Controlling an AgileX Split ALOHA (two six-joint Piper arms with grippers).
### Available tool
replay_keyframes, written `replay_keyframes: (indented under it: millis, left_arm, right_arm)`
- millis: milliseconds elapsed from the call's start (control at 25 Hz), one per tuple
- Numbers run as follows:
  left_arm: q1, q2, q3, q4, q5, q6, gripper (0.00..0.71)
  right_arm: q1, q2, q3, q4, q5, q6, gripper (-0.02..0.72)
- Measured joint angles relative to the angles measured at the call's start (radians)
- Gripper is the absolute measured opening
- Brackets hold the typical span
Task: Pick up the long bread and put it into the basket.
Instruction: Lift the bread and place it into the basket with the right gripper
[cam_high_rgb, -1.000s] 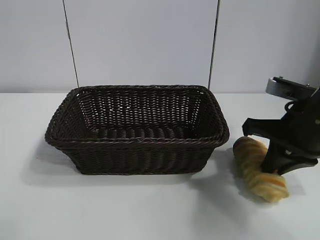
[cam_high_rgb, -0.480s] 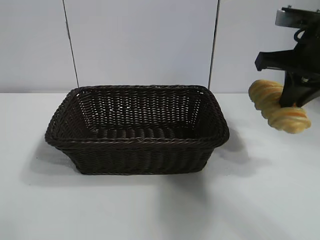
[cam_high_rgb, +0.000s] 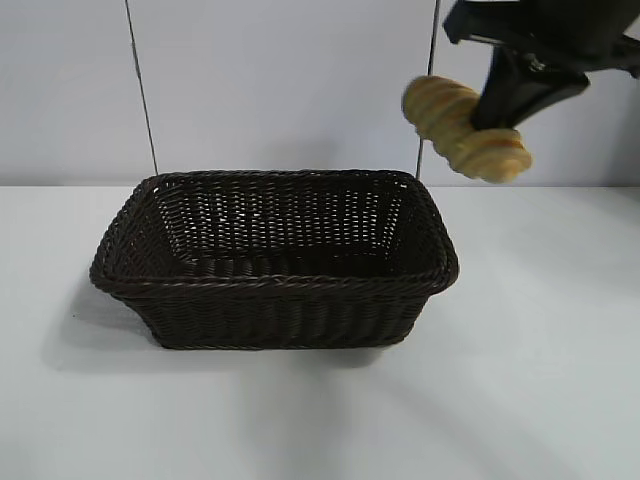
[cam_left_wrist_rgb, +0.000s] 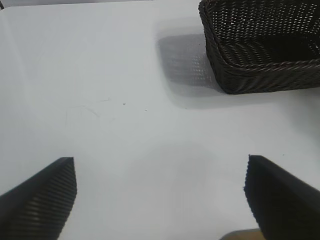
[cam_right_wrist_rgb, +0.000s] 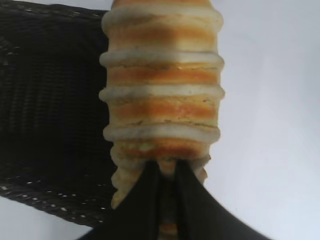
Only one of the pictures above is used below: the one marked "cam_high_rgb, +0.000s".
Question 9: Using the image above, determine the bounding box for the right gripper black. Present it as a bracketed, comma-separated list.
[443, 0, 640, 130]

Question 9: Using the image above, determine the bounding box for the long striped bread loaf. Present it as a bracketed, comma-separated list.
[402, 73, 534, 186]

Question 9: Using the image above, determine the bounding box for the dark brown woven wicker basket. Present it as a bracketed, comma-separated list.
[88, 168, 461, 351]

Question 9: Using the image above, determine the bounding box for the thin dark vertical rod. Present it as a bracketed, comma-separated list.
[124, 0, 161, 178]
[414, 0, 442, 181]

